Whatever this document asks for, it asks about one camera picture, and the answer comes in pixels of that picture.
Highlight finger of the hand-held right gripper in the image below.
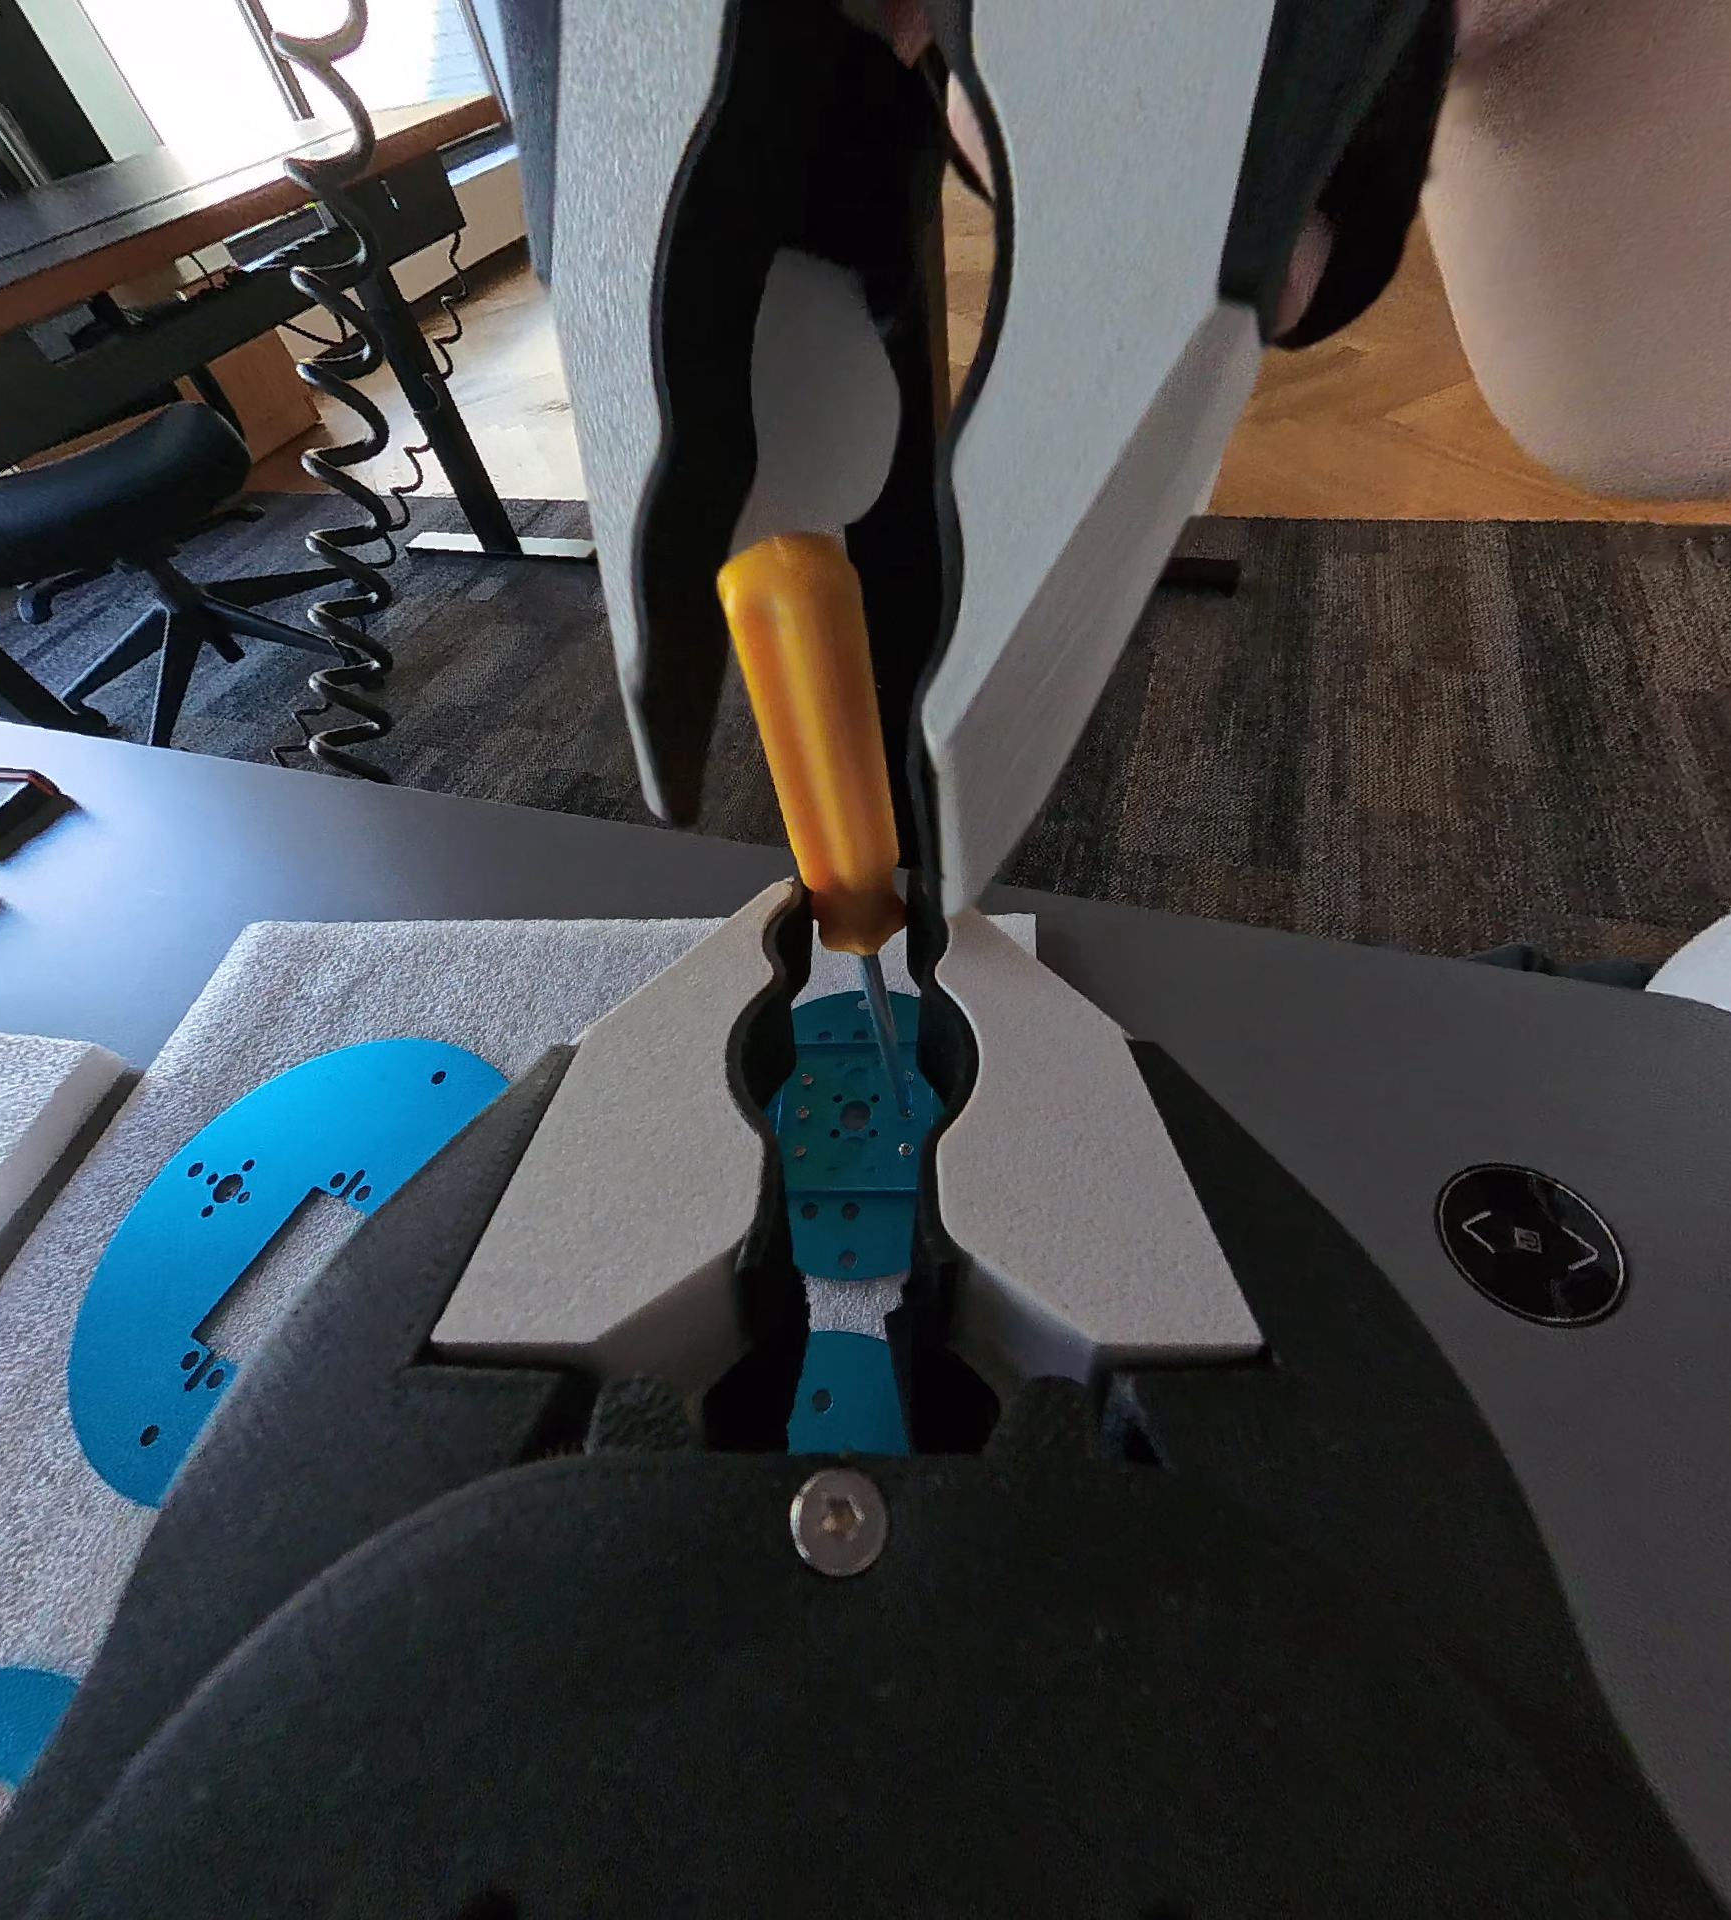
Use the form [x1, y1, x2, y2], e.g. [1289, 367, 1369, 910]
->
[549, 0, 795, 828]
[917, 0, 1281, 917]

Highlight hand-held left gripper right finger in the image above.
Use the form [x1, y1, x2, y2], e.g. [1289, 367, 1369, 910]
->
[883, 884, 1275, 1453]

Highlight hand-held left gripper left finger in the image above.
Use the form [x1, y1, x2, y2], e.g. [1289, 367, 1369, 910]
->
[427, 882, 813, 1453]

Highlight small blue disc with bracket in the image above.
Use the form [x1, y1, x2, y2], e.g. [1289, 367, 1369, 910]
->
[763, 989, 951, 1288]

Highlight yellow-handled screwdriver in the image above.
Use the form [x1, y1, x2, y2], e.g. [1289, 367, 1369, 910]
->
[715, 534, 921, 1124]

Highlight grey desk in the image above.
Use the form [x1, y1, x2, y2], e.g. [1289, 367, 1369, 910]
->
[0, 715, 1731, 1920]

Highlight round black desk button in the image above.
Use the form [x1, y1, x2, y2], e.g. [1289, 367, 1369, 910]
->
[1433, 1161, 1628, 1331]

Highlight wood-edged office desk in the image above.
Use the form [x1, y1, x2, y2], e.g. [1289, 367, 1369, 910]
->
[0, 92, 599, 738]

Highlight pale round pouf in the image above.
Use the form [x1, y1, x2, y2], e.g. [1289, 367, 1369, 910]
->
[1423, 0, 1731, 506]

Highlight white foam sheet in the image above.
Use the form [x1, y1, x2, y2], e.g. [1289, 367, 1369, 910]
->
[0, 905, 1041, 1704]

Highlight brown wooden box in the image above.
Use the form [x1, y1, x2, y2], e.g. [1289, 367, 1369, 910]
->
[205, 321, 329, 498]

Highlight blue plate with rectangular slot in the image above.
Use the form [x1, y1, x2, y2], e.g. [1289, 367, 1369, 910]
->
[67, 1038, 515, 1512]

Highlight person's dark pants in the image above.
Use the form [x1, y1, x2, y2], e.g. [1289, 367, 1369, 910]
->
[1465, 939, 1658, 995]

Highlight black office stool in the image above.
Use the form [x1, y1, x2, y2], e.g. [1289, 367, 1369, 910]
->
[0, 397, 345, 752]

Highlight black coiled cable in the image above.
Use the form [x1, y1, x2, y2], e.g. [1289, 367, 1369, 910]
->
[269, 0, 405, 785]

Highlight white foam frame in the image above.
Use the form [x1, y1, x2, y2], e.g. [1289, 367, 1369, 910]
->
[0, 1019, 141, 1356]

